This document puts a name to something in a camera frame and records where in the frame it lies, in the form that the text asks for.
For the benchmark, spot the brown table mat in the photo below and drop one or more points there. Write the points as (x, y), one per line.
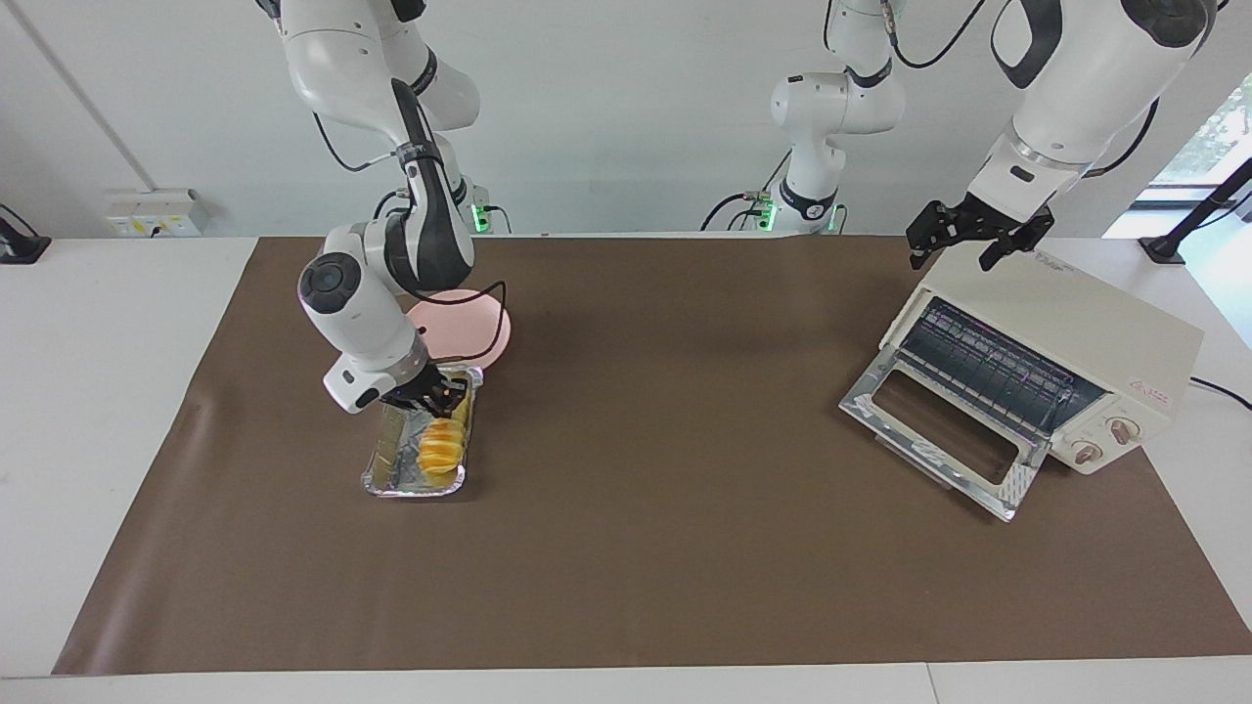
(685, 489)

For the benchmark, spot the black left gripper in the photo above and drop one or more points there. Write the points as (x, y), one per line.
(949, 223)

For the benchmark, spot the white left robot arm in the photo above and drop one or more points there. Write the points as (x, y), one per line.
(1086, 78)

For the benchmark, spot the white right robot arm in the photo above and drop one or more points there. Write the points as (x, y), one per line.
(357, 313)

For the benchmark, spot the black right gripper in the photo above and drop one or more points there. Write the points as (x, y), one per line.
(421, 386)

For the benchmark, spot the cream oven knob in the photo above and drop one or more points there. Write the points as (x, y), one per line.
(1087, 453)
(1123, 431)

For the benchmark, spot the pink round plate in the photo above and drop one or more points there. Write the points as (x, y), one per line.
(479, 342)

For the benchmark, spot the bright window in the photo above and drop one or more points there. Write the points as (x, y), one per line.
(1213, 127)

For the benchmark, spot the golden ridged bread loaf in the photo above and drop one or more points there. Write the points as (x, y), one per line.
(442, 450)

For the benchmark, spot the aluminium foil tray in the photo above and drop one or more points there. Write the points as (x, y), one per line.
(391, 460)

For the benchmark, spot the black clamp stand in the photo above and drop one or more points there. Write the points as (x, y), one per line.
(1164, 246)
(20, 244)

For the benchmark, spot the cream toaster oven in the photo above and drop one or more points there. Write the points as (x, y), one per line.
(1086, 323)

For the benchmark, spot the glass oven door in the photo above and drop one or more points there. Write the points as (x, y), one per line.
(1017, 479)

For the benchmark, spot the white wall socket box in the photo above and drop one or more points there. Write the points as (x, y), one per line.
(156, 210)

